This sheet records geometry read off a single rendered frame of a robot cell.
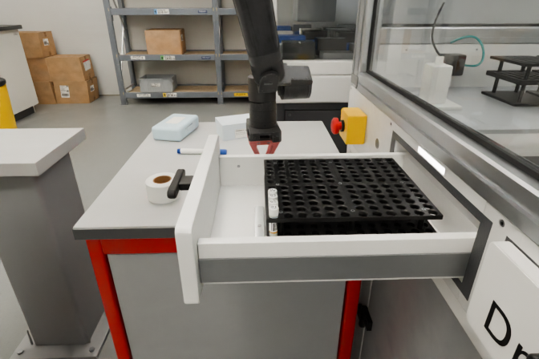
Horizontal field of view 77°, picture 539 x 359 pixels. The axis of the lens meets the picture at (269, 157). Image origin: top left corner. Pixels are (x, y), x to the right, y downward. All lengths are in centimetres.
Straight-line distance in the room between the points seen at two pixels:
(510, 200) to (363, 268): 17
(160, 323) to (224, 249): 50
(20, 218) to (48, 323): 44
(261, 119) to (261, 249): 36
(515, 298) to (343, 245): 16
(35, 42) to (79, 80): 60
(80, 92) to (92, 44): 66
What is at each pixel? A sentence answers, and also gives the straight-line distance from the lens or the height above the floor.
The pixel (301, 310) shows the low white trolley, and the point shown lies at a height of 51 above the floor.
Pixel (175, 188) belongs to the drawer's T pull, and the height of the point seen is 91.
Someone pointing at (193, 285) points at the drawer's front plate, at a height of 85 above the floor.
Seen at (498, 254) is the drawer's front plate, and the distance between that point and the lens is 41.
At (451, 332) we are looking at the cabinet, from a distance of 59.
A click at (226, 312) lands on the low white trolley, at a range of 85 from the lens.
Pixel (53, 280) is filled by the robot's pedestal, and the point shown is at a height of 32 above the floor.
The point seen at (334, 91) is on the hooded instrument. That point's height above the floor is 85.
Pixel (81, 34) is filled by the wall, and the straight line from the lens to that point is 517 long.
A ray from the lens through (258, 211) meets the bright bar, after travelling 54.
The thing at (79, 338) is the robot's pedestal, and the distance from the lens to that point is 155.
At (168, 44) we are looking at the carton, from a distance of 437.
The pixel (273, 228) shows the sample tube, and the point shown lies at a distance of 44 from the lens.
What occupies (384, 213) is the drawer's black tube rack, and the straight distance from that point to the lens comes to 46.
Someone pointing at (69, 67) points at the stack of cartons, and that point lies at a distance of 487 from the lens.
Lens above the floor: 114
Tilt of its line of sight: 24 degrees down
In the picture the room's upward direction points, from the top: straight up
